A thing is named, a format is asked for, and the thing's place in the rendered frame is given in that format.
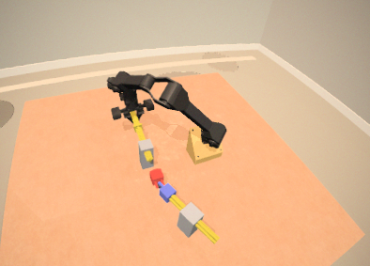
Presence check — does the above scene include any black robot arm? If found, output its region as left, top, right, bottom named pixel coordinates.
left=107, top=70, right=227, bottom=149

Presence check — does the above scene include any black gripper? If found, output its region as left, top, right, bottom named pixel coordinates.
left=111, top=97, right=155, bottom=124

